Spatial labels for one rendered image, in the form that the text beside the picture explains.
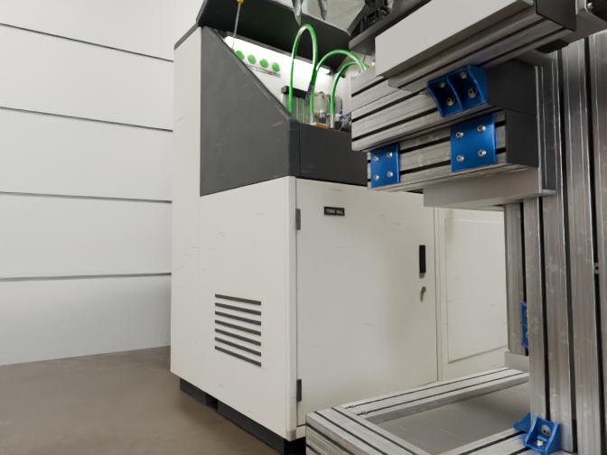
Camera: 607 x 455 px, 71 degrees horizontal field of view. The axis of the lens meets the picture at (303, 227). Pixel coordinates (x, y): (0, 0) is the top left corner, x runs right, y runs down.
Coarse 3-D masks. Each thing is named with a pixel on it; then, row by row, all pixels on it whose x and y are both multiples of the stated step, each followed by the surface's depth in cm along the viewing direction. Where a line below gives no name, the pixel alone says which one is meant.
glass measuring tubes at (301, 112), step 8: (288, 88) 183; (296, 88) 186; (288, 96) 183; (296, 96) 187; (304, 96) 188; (288, 104) 183; (296, 104) 189; (296, 112) 189; (304, 112) 190; (304, 120) 190
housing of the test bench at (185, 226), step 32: (192, 32) 174; (192, 64) 172; (192, 96) 171; (192, 128) 170; (192, 160) 169; (192, 192) 168; (192, 224) 168; (192, 256) 167; (192, 288) 166; (192, 320) 165; (192, 352) 164; (192, 384) 164
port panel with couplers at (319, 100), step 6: (318, 84) 198; (318, 90) 198; (324, 90) 201; (330, 90) 203; (318, 96) 198; (330, 96) 203; (318, 102) 198; (324, 102) 200; (330, 102) 202; (318, 108) 198; (324, 108) 200; (330, 108) 202; (318, 114) 194; (330, 114) 202; (318, 120) 197; (330, 120) 201
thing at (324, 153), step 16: (304, 128) 123; (320, 128) 126; (304, 144) 122; (320, 144) 126; (336, 144) 130; (304, 160) 122; (320, 160) 126; (336, 160) 130; (352, 160) 134; (304, 176) 122; (320, 176) 125; (336, 176) 129; (352, 176) 134; (416, 192) 155
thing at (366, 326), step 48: (336, 192) 129; (384, 192) 143; (336, 240) 128; (384, 240) 141; (432, 240) 158; (336, 288) 127; (384, 288) 140; (432, 288) 156; (336, 336) 126; (384, 336) 139; (432, 336) 155; (336, 384) 126; (384, 384) 138
